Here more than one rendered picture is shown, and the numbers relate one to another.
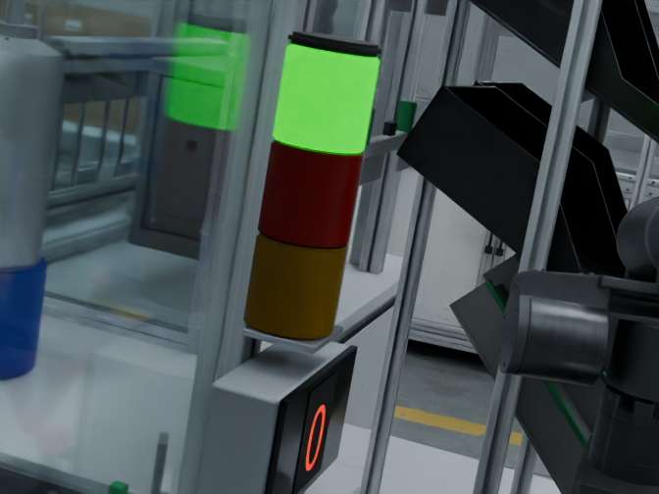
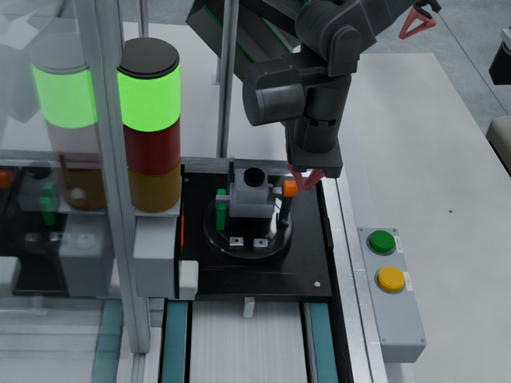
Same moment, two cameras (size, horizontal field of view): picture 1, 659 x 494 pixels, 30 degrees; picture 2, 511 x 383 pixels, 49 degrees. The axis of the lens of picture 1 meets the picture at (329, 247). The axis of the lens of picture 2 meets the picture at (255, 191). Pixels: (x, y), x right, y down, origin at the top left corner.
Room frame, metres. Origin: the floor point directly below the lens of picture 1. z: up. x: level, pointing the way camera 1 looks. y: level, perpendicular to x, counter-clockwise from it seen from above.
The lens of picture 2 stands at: (0.28, 0.07, 1.67)
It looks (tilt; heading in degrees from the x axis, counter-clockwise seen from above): 48 degrees down; 336
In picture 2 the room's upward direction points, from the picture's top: 8 degrees clockwise
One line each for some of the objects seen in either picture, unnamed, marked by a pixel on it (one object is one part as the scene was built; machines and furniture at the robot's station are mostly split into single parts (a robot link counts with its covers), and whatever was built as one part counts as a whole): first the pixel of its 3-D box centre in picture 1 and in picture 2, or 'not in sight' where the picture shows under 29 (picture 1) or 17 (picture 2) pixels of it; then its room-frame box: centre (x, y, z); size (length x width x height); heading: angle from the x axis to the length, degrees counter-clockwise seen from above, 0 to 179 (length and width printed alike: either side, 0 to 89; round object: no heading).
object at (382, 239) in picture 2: not in sight; (381, 242); (0.72, -0.35, 0.96); 0.04 x 0.04 x 0.02
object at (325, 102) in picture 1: (325, 97); (147, 87); (0.64, 0.02, 1.38); 0.05 x 0.05 x 0.05
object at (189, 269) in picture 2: not in sight; (181, 280); (0.72, -0.03, 0.97); 0.05 x 0.05 x 0.04; 74
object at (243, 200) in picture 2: not in sight; (245, 191); (0.79, -0.14, 1.06); 0.08 x 0.04 x 0.07; 74
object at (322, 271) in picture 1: (294, 281); (153, 175); (0.64, 0.02, 1.28); 0.05 x 0.05 x 0.05
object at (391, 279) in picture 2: not in sight; (389, 280); (0.65, -0.33, 0.96); 0.04 x 0.04 x 0.02
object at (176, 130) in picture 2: (309, 190); (150, 134); (0.64, 0.02, 1.33); 0.05 x 0.05 x 0.05
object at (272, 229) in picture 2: not in sight; (248, 225); (0.79, -0.15, 0.98); 0.14 x 0.14 x 0.02
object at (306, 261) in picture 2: not in sight; (247, 232); (0.79, -0.15, 0.96); 0.24 x 0.24 x 0.02; 74
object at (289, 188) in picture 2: not in sight; (280, 201); (0.78, -0.19, 1.04); 0.04 x 0.02 x 0.08; 74
